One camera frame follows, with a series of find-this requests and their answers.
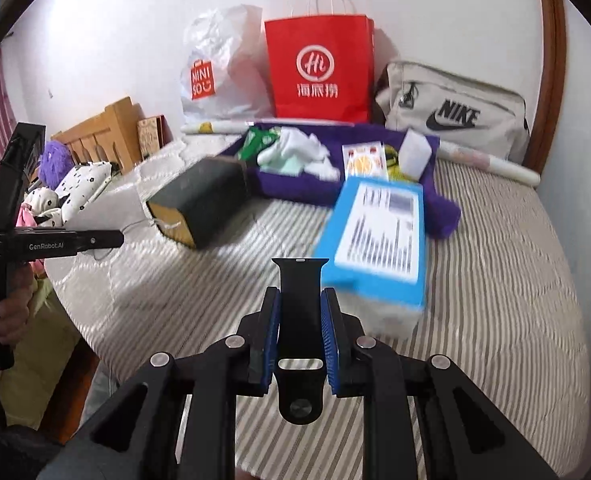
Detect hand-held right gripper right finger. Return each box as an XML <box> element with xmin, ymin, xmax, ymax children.
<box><xmin>320</xmin><ymin>287</ymin><xmax>559</xmax><ymax>480</ymax></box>

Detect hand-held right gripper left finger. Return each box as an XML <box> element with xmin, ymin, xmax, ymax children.
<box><xmin>38</xmin><ymin>287</ymin><xmax>282</xmax><ymax>480</ymax></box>

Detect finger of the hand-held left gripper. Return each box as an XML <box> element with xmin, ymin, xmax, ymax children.
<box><xmin>78</xmin><ymin>230</ymin><xmax>125</xmax><ymax>250</ymax></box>

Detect black watch strap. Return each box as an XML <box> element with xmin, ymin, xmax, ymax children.
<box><xmin>272</xmin><ymin>257</ymin><xmax>332</xmax><ymax>426</ymax></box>

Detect white sock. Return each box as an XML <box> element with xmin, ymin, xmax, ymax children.
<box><xmin>258</xmin><ymin>127</ymin><xmax>332</xmax><ymax>166</ymax></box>
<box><xmin>300</xmin><ymin>155</ymin><xmax>341</xmax><ymax>181</ymax></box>

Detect green tissue packet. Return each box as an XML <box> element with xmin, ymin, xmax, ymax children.
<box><xmin>238</xmin><ymin>127</ymin><xmax>282</xmax><ymax>161</ymax></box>

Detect printed snack packet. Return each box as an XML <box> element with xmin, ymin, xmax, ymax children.
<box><xmin>342</xmin><ymin>142</ymin><xmax>389</xmax><ymax>178</ymax></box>

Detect yellow black pouch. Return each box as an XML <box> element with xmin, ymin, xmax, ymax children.
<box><xmin>384</xmin><ymin>145</ymin><xmax>411</xmax><ymax>181</ymax></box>

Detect person's left hand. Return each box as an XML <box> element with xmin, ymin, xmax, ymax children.
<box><xmin>0</xmin><ymin>260</ymin><xmax>37</xmax><ymax>346</ymax></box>

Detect pink blanket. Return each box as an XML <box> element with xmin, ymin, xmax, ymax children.
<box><xmin>16</xmin><ymin>204</ymin><xmax>46</xmax><ymax>277</ymax></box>

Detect black white plush toy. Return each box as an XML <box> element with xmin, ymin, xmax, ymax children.
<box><xmin>23</xmin><ymin>187</ymin><xmax>64</xmax><ymax>226</ymax></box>

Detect purple plush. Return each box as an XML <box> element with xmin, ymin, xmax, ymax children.
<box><xmin>40</xmin><ymin>141</ymin><xmax>72</xmax><ymax>183</ymax></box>

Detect floral print pillow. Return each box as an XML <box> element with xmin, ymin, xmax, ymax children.
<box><xmin>56</xmin><ymin>161</ymin><xmax>114</xmax><ymax>211</ymax></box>

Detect dark tin box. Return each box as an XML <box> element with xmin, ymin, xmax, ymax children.
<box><xmin>146</xmin><ymin>156</ymin><xmax>250</xmax><ymax>250</ymax></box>

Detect light wooden headboard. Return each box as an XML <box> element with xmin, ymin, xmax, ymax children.
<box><xmin>50</xmin><ymin>97</ymin><xmax>149</xmax><ymax>176</ymax></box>

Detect blue tissue pack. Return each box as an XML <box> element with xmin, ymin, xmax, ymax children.
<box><xmin>313</xmin><ymin>177</ymin><xmax>426</xmax><ymax>338</ymax></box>

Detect green bed sheet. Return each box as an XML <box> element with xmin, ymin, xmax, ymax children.
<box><xmin>0</xmin><ymin>275</ymin><xmax>99</xmax><ymax>426</ymax></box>

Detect purple towel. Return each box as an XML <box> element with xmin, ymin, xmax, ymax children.
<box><xmin>220</xmin><ymin>122</ymin><xmax>462</xmax><ymax>241</ymax></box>

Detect striped mattress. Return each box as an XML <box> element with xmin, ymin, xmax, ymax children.
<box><xmin>43</xmin><ymin>132</ymin><xmax>591</xmax><ymax>480</ymax></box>

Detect white plastic shopping bag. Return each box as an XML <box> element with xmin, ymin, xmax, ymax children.
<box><xmin>180</xmin><ymin>4</ymin><xmax>276</xmax><ymax>126</ymax></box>

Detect grey waist bag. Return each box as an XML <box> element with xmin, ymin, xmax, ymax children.
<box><xmin>373</xmin><ymin>60</ymin><xmax>531</xmax><ymax>161</ymax></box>

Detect red paper bag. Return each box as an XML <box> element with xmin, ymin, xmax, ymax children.
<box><xmin>264</xmin><ymin>0</ymin><xmax>376</xmax><ymax>123</ymax></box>

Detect brown wooden frame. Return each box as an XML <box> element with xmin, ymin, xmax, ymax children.
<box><xmin>520</xmin><ymin>0</ymin><xmax>569</xmax><ymax>173</ymax></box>

